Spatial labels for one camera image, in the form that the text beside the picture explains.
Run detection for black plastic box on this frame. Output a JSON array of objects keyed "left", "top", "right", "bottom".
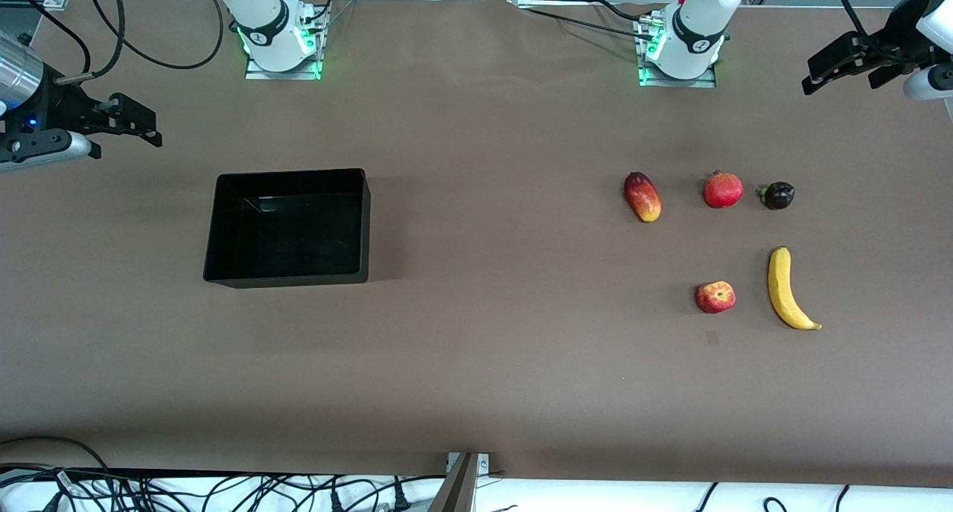
[{"left": 203, "top": 168, "right": 371, "bottom": 288}]

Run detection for yellow banana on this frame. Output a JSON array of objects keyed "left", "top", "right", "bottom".
[{"left": 768, "top": 246, "right": 823, "bottom": 331}]

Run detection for red apple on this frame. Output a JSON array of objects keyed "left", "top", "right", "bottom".
[{"left": 695, "top": 281, "right": 737, "bottom": 315}]

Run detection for dark purple mangosteen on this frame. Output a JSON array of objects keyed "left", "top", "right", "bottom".
[{"left": 757, "top": 182, "right": 796, "bottom": 211}]

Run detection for red pomegranate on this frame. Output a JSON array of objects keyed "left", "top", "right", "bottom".
[{"left": 703, "top": 170, "right": 745, "bottom": 209}]

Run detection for red yellow mango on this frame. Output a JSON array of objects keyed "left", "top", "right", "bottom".
[{"left": 624, "top": 171, "right": 663, "bottom": 223}]

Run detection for grey metal beam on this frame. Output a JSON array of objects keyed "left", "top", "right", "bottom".
[{"left": 427, "top": 452, "right": 477, "bottom": 512}]

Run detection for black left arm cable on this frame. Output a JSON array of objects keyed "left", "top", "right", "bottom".
[{"left": 826, "top": 0, "right": 894, "bottom": 59}]

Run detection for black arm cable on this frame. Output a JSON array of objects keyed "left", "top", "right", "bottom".
[
  {"left": 826, "top": 0, "right": 894, "bottom": 59},
  {"left": 56, "top": 0, "right": 226, "bottom": 85}
]

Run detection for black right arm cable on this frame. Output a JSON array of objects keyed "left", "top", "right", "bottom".
[{"left": 56, "top": 0, "right": 226, "bottom": 85}]

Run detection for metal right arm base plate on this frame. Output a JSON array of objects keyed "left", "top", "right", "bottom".
[{"left": 245, "top": 17, "right": 323, "bottom": 80}]

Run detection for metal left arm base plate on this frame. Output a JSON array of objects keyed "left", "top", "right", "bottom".
[{"left": 637, "top": 15, "right": 718, "bottom": 89}]

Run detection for black cable on table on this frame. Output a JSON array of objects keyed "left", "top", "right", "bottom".
[{"left": 517, "top": 0, "right": 656, "bottom": 41}]

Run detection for black looped cable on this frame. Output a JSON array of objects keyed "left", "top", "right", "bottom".
[{"left": 0, "top": 435, "right": 112, "bottom": 474}]

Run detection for tangled black cables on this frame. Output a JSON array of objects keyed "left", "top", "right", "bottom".
[{"left": 0, "top": 464, "right": 447, "bottom": 512}]

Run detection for metal table edge bracket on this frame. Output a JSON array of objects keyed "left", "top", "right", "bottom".
[{"left": 445, "top": 452, "right": 491, "bottom": 477}]

